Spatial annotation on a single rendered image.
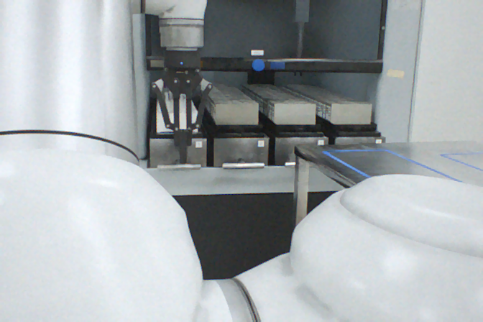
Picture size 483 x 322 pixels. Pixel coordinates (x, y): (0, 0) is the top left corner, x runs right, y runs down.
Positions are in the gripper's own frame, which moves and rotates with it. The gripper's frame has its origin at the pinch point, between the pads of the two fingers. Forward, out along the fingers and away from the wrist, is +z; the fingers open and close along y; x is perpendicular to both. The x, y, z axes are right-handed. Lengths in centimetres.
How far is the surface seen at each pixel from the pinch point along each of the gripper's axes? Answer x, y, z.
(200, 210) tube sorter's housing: -13.0, -3.6, 19.2
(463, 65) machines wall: -143, -138, -11
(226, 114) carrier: -20.9, -10.3, -3.8
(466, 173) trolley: 24, -50, 0
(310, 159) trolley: 10.4, -25.5, 0.6
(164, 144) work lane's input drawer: -12.3, 4.7, 2.2
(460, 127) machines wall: -143, -140, 21
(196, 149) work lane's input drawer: -12.9, -2.8, 3.4
